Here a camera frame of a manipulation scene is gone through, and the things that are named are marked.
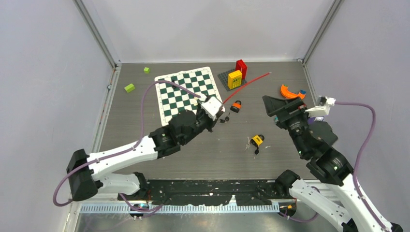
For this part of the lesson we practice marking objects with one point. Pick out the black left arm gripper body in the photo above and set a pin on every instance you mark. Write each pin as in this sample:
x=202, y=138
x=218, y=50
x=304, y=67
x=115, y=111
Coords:
x=202, y=119

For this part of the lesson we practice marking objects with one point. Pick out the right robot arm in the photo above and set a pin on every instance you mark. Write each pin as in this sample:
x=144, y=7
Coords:
x=313, y=138

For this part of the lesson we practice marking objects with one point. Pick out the black keys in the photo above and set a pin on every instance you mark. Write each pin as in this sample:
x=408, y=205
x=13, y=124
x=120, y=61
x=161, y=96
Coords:
x=225, y=119

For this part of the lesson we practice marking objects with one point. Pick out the purple white device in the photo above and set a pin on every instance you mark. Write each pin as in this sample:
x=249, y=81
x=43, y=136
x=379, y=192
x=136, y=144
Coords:
x=314, y=119

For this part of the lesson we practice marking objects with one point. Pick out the orange curved toy track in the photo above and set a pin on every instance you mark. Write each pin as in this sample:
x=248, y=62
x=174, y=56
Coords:
x=284, y=90

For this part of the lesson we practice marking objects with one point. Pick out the dark grey building baseplate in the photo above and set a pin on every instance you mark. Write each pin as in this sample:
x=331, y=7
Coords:
x=224, y=79

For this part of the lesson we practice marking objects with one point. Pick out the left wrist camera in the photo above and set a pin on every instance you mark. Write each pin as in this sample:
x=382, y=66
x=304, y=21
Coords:
x=213, y=107

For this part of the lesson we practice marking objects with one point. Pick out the red building block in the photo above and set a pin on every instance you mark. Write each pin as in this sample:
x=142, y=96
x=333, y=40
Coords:
x=241, y=66

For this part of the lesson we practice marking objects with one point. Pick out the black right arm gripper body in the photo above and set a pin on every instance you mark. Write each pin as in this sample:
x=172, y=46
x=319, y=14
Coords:
x=296, y=115

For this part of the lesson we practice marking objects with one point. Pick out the yellow black key fob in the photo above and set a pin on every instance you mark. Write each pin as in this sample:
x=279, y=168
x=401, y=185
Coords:
x=255, y=141

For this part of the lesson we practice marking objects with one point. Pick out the light green block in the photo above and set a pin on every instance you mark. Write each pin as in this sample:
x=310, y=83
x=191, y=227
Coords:
x=129, y=88

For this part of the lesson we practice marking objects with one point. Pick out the green white chess mat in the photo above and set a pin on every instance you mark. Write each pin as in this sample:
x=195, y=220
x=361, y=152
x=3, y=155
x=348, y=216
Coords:
x=179, y=95

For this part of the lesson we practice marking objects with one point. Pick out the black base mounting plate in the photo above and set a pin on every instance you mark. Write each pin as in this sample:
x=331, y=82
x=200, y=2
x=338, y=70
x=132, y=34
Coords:
x=213, y=192

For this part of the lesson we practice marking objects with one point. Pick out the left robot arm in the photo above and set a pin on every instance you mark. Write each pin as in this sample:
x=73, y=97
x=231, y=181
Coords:
x=89, y=174

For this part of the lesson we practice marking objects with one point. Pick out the yellow building block tower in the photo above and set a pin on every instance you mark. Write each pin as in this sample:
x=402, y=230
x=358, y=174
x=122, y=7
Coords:
x=234, y=79

